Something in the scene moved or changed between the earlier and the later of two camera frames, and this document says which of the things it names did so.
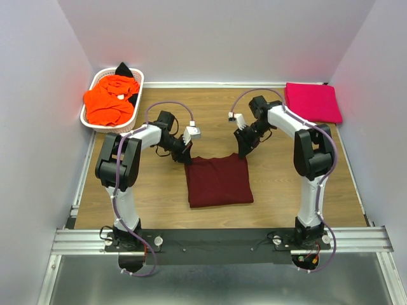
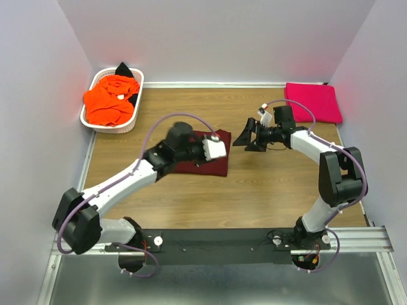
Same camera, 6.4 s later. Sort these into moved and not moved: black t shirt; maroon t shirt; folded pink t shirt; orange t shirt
Moved: maroon t shirt
Not moved: orange t shirt; black t shirt; folded pink t shirt
